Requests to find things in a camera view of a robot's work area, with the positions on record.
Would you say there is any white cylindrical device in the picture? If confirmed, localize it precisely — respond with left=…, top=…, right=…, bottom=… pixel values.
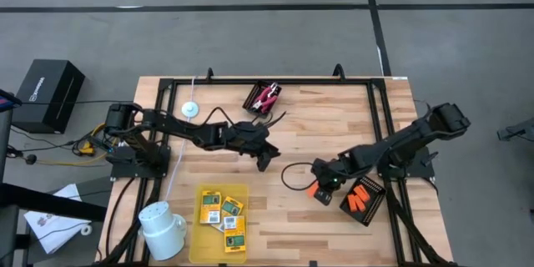
left=138, top=200, right=189, bottom=262

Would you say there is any black metal beam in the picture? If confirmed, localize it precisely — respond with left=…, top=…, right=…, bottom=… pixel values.
left=0, top=182, right=108, bottom=223

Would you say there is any black mesh basket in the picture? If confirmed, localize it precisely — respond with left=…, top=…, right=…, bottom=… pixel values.
left=241, top=78, right=284, bottom=118
left=338, top=173, right=388, bottom=229

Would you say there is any black cardboard box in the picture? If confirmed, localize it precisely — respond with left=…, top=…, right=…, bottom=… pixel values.
left=11, top=58, right=87, bottom=135

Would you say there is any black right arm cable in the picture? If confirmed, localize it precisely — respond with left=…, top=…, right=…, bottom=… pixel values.
left=280, top=162, right=315, bottom=192

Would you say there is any white round puck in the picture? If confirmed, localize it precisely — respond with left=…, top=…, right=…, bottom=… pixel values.
left=181, top=100, right=200, bottom=118

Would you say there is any yellow translucent plastic bin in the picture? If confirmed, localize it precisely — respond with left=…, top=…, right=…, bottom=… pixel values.
left=189, top=183, right=250, bottom=264

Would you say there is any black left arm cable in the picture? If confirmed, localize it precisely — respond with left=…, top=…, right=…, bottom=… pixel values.
left=199, top=106, right=289, bottom=128

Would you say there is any dark grey floor stand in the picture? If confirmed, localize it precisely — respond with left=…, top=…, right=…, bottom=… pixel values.
left=497, top=116, right=534, bottom=142

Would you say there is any white paper sheet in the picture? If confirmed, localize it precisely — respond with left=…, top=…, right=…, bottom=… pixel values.
left=23, top=183, right=93, bottom=255

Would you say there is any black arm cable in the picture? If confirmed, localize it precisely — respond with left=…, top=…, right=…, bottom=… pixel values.
left=199, top=106, right=289, bottom=128
left=280, top=162, right=315, bottom=192

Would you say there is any yellow cable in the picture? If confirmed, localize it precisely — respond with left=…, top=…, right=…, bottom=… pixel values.
left=36, top=123, right=110, bottom=167

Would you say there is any pink-handled hole puncher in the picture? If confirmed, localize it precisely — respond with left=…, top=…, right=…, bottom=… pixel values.
left=257, top=91, right=280, bottom=115
left=251, top=83, right=277, bottom=110

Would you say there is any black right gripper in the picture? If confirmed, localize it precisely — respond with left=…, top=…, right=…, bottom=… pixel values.
left=310, top=156, right=355, bottom=207

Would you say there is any white cable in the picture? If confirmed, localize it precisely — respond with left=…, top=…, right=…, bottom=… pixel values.
left=164, top=75, right=198, bottom=204

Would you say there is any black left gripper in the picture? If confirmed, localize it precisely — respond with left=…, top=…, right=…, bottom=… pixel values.
left=216, top=120, right=283, bottom=174

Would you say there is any black metal table frame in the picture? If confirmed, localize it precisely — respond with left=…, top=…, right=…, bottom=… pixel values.
left=94, top=75, right=460, bottom=267

